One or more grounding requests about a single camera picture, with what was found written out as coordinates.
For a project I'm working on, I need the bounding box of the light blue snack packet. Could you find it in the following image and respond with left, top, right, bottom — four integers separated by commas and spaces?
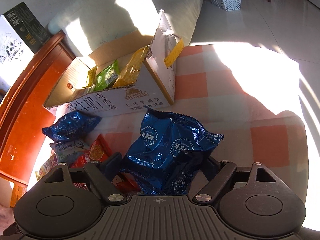
49, 140, 89, 165

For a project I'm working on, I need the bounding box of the blue sea salt snack bag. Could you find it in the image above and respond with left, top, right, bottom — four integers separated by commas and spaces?
123, 108, 224, 196

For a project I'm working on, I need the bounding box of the red snack packet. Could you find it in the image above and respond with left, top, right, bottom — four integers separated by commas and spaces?
71, 134, 140, 196

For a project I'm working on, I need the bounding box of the crumpled blue snack bag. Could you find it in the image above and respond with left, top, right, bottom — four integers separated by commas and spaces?
42, 111, 102, 142

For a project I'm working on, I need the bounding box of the checkered orange white tablecloth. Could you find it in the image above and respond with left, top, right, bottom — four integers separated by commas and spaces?
27, 42, 313, 201

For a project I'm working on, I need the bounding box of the green snack packet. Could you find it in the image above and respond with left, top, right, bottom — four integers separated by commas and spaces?
94, 60, 120, 91

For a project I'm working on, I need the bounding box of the yellow snack packet right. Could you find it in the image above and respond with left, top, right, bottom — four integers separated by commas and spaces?
113, 46, 149, 88

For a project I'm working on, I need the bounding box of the yellow barcode snack packet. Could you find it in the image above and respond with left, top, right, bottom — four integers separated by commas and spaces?
84, 66, 98, 88

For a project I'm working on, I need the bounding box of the open cardboard milk box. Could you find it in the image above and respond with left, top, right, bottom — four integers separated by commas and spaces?
44, 10, 184, 117

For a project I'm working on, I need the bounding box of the grey sofa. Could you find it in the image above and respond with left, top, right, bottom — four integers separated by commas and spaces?
48, 0, 203, 57

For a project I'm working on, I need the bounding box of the white cow milk carton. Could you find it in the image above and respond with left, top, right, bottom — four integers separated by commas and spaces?
0, 2, 50, 92

